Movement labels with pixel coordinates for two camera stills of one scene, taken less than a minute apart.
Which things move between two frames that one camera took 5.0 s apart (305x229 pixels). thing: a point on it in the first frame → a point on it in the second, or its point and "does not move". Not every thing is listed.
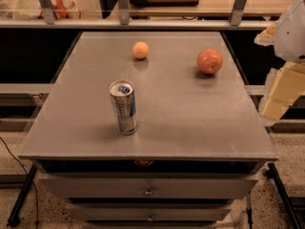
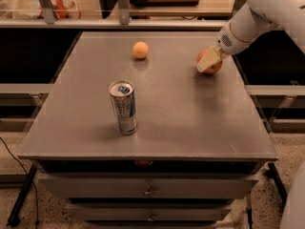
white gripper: x=291 y=37 → x=229 y=43
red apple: x=209 y=60 does not move
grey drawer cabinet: x=149 y=130 does not move
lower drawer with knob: x=152 y=212 does not move
